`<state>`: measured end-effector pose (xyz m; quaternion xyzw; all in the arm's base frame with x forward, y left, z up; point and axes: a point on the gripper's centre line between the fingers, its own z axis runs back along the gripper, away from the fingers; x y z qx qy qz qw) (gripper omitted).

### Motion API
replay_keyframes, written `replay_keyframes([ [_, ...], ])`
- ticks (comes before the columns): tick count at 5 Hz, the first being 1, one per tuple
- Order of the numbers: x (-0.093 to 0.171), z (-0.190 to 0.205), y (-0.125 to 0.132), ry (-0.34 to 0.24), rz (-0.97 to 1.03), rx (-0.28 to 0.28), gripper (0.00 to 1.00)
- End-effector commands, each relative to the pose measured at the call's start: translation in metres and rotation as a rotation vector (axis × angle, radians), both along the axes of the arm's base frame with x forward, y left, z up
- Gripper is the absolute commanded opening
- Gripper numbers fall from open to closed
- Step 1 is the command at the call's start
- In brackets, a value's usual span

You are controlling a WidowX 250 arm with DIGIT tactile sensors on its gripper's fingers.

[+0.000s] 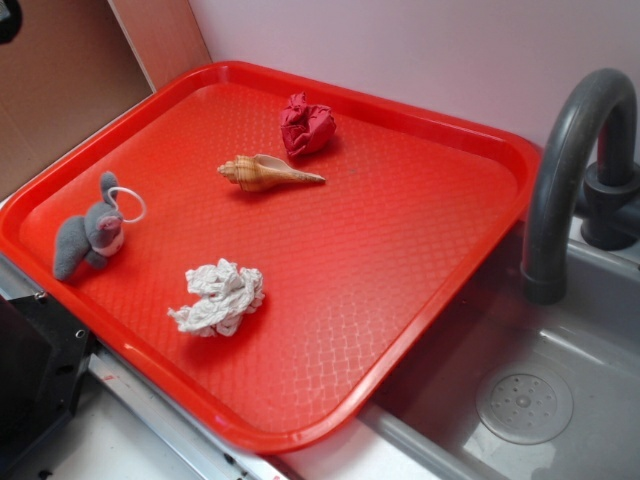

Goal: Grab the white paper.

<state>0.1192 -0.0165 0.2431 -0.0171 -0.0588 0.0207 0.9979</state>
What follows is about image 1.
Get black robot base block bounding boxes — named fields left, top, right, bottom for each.
left=1, top=296, right=94, bottom=469

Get brown cardboard panel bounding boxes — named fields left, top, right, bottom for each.
left=1, top=1, right=210, bottom=197

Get red plastic serving tray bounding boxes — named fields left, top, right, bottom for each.
left=1, top=62, right=540, bottom=454

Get grey toy sink basin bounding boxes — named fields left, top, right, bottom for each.
left=361, top=224, right=639, bottom=479

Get tan spiral seashell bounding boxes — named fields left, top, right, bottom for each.
left=217, top=154, right=326, bottom=193

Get black object top left corner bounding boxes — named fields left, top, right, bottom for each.
left=0, top=0, right=23, bottom=45

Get grey plush bunny toy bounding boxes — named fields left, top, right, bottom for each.
left=52, top=171, right=147, bottom=281

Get grey curved sink faucet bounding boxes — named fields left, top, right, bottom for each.
left=521, top=68, right=639, bottom=305

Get crumpled white paper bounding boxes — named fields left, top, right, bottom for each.
left=167, top=258, right=265, bottom=337

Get round sink drain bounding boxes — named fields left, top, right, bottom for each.
left=476, top=362, right=574, bottom=445

